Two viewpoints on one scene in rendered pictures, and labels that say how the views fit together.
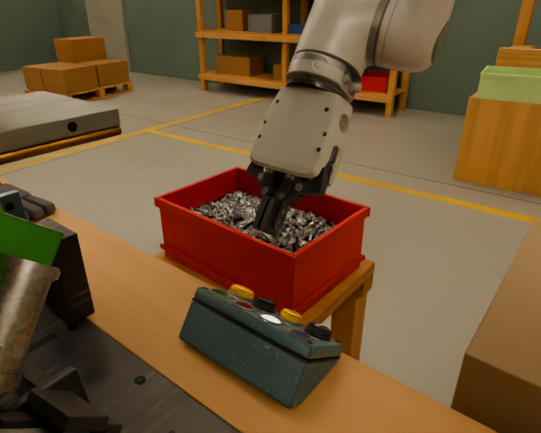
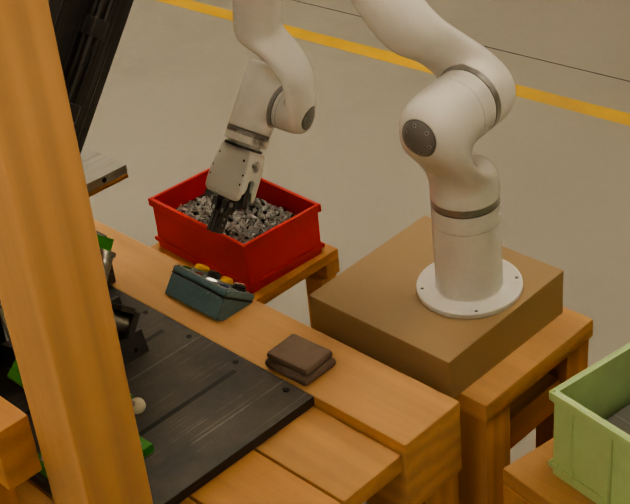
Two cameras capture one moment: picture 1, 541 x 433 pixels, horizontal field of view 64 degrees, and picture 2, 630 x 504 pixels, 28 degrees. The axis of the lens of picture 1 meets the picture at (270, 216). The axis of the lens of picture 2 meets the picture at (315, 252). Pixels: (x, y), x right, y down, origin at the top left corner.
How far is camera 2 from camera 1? 1.91 m
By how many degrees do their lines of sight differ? 10
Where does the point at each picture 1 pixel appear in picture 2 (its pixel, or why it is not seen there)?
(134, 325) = (140, 288)
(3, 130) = not seen: hidden behind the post
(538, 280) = (382, 258)
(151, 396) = (151, 318)
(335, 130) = (249, 172)
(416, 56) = (292, 129)
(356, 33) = (259, 116)
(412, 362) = not seen: hidden behind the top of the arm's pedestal
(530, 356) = (340, 295)
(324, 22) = (241, 109)
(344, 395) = (247, 317)
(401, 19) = (280, 111)
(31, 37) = not seen: outside the picture
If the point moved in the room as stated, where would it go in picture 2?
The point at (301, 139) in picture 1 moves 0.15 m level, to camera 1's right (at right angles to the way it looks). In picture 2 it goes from (231, 177) to (310, 175)
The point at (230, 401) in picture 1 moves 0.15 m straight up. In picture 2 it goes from (190, 319) to (178, 251)
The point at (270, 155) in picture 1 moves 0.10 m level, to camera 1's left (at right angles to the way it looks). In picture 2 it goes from (215, 185) to (164, 186)
